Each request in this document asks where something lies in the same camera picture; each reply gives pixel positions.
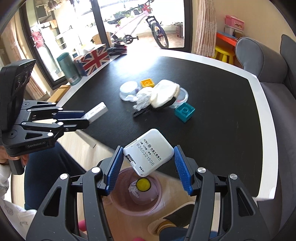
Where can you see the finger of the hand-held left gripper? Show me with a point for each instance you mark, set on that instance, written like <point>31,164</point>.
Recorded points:
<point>76,124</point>
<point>70,114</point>

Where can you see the grey sofa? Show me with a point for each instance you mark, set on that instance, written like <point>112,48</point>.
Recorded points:
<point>272,104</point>

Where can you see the white patterned shirt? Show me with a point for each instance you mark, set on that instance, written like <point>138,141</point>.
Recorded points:
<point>16,215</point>

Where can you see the grey plastic box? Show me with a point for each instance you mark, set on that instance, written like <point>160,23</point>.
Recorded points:
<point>229,30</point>

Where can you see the wooden board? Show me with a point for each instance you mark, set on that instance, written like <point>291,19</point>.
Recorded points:
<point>59,91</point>

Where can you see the person's left hand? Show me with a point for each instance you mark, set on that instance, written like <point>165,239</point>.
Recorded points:
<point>3,157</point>

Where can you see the clear round plastic lid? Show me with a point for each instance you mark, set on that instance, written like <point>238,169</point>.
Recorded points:
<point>128,89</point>

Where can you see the black door frame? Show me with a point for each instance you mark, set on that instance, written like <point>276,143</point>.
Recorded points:
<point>187,23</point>

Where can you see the red children's table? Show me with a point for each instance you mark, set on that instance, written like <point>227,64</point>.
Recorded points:
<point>225,38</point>

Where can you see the silver foil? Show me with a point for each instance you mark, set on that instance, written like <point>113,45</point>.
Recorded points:
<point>133,190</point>

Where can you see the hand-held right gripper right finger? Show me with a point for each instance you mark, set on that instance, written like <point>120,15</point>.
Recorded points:
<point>182,171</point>

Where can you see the small white stick device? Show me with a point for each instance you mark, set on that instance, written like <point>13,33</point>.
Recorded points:
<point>98,111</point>

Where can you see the yellow plastic stool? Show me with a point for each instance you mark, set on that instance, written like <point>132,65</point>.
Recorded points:
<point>223,49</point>

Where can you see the white fluffy pad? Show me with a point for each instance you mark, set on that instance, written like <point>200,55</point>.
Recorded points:
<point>164,92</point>

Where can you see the pink patterned curtain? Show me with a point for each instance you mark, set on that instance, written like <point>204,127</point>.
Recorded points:
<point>204,27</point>

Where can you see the black and white slipper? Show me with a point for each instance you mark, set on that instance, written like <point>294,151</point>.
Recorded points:
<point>178,213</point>

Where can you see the green thermos bottle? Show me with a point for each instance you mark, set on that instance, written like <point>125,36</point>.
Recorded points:
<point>68,69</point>

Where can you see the white card reader device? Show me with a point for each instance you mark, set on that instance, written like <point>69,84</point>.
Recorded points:
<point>148,150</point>

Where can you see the pink storage box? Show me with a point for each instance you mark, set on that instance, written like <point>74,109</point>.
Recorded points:
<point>234,23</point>

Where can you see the clear plastic cup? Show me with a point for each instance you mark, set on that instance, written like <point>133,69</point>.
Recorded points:
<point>182,97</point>

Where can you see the cardboard box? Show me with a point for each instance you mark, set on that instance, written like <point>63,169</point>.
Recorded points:
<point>98,39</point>

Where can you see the flag print tissue box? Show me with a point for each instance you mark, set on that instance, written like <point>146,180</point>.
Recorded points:
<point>94,60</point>

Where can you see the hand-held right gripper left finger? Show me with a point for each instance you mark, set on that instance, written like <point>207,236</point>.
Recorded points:
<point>114,170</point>

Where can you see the pink and white bicycle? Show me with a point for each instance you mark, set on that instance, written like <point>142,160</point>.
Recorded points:
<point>128,39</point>

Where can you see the yellow ball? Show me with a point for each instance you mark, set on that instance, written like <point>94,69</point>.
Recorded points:
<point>143,184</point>

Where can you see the yellow toy brick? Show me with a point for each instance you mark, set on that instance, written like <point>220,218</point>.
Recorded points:
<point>147,83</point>

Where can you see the person's left leg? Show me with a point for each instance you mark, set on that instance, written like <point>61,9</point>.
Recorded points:
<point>50,173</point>

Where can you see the beige patterned curtain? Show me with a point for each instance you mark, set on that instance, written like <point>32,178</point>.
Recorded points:
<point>37,88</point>

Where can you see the stack of black pouches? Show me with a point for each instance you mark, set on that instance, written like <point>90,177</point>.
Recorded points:
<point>116,49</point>

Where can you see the white tissue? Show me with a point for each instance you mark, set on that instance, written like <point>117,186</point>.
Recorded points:
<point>143,99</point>

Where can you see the teal toy brick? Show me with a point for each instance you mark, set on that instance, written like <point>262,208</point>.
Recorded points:
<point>184,112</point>

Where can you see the pink plastic waste bin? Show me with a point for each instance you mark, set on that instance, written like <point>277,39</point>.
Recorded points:
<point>148,204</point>

